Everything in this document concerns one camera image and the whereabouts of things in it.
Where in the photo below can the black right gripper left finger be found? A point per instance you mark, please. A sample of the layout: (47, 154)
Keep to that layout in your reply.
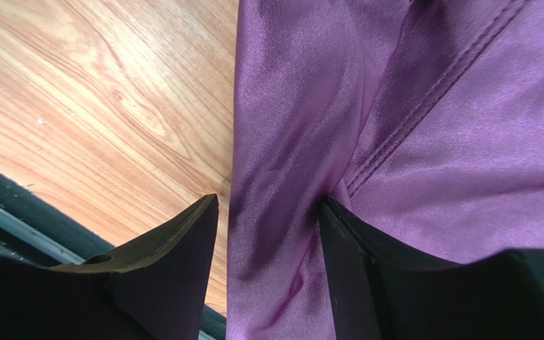
(152, 287)

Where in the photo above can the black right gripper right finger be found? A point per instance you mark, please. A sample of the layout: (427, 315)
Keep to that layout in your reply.
(382, 288)

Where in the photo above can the purple cloth napkin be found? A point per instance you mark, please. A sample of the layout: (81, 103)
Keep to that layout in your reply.
(424, 118)

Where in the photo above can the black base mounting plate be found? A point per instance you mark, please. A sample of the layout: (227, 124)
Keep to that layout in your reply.
(34, 232)

